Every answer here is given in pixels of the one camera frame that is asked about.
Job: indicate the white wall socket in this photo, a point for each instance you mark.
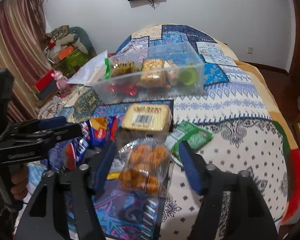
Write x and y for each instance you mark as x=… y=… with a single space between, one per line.
x=250 y=50

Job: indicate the striped red gold curtain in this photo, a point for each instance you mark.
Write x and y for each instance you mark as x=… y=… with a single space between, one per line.
x=22 y=41

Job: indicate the orange box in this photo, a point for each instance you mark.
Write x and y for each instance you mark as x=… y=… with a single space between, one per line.
x=63 y=54

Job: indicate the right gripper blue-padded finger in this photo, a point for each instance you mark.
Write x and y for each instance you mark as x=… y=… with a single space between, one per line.
x=52 y=123

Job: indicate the green jelly cup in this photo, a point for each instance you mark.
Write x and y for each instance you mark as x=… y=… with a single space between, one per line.
x=188 y=76

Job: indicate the clear plastic storage bin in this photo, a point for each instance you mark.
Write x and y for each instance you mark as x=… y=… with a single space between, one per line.
x=182 y=54

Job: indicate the pile of clothes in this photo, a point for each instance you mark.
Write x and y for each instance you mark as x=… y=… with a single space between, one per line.
x=57 y=40

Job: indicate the yellow barcode cake packet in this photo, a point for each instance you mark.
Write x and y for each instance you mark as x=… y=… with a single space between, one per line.
x=147 y=118

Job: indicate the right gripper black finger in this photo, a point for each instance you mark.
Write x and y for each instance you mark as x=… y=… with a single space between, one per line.
x=61 y=133

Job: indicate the blue red snack bag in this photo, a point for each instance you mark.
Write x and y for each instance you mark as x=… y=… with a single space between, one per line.
x=95 y=133

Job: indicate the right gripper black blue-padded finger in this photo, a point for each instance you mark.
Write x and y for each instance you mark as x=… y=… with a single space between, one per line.
x=45 y=215
x=249 y=216

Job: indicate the green patterned box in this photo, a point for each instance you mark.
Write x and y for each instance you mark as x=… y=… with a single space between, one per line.
x=72 y=63

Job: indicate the yellow orange cake packet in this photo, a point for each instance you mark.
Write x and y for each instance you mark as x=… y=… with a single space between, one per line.
x=153 y=74

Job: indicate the white pillow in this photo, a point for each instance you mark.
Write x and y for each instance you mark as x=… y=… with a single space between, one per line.
x=85 y=72

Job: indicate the green snack packet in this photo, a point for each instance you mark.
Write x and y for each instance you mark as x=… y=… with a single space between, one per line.
x=195 y=136

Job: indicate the pink toy figure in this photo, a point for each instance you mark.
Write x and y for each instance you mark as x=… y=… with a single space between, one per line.
x=61 y=80

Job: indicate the person's left hand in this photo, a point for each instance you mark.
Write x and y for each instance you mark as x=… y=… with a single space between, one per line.
x=20 y=180

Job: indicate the orange fried balls bag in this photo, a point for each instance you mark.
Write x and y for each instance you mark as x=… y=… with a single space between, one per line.
x=146 y=163

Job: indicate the red box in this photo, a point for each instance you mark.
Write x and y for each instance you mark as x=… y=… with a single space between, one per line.
x=43 y=82

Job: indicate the clear bag yellow crackers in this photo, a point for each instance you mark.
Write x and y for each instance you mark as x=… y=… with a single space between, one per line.
x=117 y=68

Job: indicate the patchwork patterned bedspread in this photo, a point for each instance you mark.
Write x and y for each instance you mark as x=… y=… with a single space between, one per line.
x=249 y=133

